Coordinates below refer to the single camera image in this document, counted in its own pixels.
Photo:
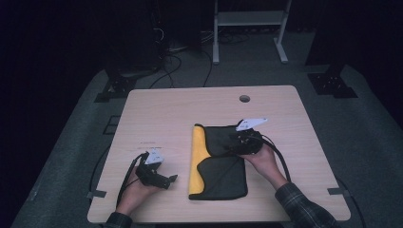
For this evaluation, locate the white metal stand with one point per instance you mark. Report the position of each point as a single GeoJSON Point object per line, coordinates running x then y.
{"type": "Point", "coordinates": [250, 18]}

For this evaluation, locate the person's left hand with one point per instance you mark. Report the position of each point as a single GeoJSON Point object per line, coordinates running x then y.
{"type": "Point", "coordinates": [134, 194]}

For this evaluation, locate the grey tape strip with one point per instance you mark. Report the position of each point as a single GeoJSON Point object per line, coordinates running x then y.
{"type": "Point", "coordinates": [339, 191]}
{"type": "Point", "coordinates": [96, 194]}

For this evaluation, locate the black stand base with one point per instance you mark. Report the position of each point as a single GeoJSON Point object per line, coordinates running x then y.
{"type": "Point", "coordinates": [115, 90]}
{"type": "Point", "coordinates": [332, 84]}

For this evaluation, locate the person's right hand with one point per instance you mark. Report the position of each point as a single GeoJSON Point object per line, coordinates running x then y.
{"type": "Point", "coordinates": [264, 164]}

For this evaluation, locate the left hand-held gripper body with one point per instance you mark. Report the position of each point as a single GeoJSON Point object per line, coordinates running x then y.
{"type": "Point", "coordinates": [152, 175]}

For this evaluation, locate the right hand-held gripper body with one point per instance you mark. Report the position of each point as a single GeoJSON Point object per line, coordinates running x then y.
{"type": "Point", "coordinates": [250, 142]}

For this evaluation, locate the black and yellow cloth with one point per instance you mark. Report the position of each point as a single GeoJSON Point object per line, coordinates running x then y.
{"type": "Point", "coordinates": [221, 180]}

